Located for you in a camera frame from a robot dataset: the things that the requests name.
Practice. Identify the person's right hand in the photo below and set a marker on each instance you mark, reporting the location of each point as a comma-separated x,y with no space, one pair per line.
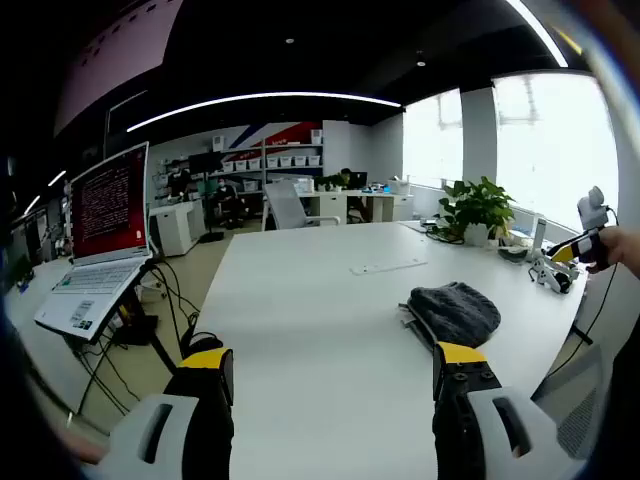
620,250

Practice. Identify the grey textured towel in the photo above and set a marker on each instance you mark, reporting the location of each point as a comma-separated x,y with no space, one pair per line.
457,312

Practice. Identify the green potted plant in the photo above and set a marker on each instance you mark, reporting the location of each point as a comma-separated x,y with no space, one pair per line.
477,207

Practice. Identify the white office chair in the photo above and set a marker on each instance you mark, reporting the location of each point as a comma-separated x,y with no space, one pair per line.
290,207

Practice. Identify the dark grey curved object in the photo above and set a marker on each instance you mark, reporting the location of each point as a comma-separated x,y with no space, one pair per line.
512,256

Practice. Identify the black laptop stand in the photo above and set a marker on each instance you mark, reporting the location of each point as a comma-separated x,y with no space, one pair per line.
145,320

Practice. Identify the white laptop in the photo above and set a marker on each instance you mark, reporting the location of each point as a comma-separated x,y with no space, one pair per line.
107,220

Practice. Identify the shelf with white boxes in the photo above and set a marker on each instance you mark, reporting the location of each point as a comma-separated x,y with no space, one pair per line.
280,162

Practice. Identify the white desk with cabinets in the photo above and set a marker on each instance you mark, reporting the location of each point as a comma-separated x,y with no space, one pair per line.
370,205

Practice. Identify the white low cabinet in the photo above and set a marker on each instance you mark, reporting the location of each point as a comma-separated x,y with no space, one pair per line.
177,227

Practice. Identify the ceiling light strip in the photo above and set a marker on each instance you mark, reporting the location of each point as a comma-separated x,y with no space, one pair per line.
260,102

